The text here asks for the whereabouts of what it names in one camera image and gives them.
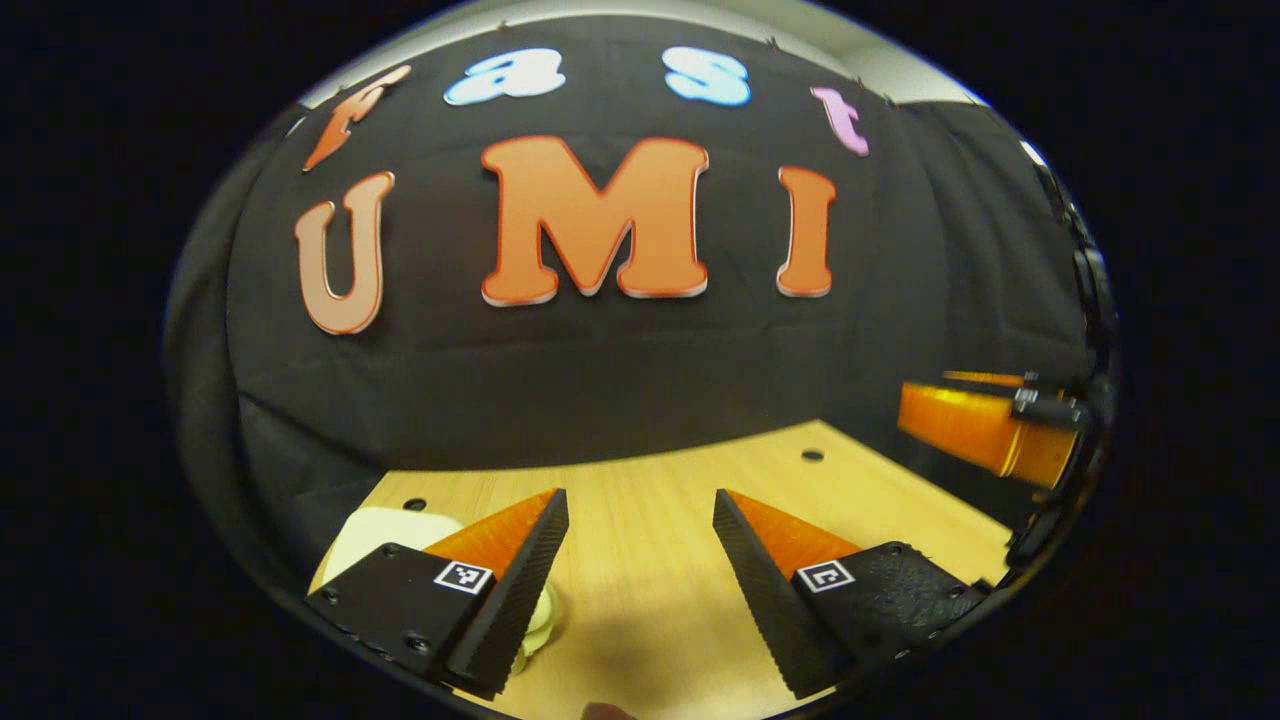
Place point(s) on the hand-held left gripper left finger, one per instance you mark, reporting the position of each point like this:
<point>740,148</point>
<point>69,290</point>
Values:
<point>520,590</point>

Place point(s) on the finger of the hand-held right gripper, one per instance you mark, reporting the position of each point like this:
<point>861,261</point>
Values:
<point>990,378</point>
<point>1045,408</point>

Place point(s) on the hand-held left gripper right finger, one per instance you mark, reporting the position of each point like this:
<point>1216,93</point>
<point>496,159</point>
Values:
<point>760,600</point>

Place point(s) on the pale yellow suitcase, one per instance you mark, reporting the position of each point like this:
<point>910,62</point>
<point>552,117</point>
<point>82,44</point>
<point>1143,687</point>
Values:
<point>385,530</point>

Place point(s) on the black backdrop cloth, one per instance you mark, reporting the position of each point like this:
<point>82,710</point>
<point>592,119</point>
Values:
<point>600,380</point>

